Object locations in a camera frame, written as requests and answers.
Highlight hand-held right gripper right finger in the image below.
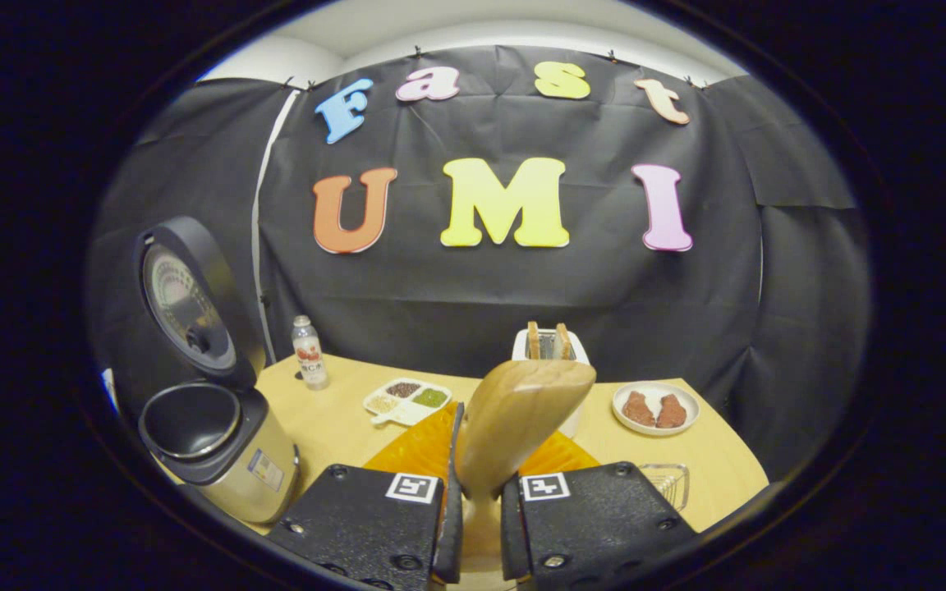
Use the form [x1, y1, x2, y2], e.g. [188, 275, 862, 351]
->
[499, 431, 697, 588]

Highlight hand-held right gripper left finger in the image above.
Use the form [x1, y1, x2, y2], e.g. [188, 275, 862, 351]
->
[266, 401, 466, 590]

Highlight wooden spoon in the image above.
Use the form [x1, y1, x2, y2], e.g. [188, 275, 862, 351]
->
[454, 359, 597, 575]

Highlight black silver rice cooker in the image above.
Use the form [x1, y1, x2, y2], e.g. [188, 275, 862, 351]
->
[135, 216, 301, 526]

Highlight brown meat piece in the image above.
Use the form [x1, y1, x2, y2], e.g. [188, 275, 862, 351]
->
[656, 394, 688, 429]
[622, 391, 656, 428]

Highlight white divided dish with beans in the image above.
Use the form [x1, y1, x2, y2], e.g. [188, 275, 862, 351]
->
[362, 378, 452, 428]

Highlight white round plate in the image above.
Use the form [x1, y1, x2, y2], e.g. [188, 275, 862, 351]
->
[611, 381, 700, 436]

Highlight white toaster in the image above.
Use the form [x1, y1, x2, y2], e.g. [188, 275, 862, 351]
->
[512, 322, 590, 440]

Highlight small clear bottle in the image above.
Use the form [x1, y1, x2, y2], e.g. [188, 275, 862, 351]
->
[292, 315, 330, 391]

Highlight black backdrop cloth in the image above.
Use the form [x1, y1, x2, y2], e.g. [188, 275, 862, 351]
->
[87, 45, 872, 481]

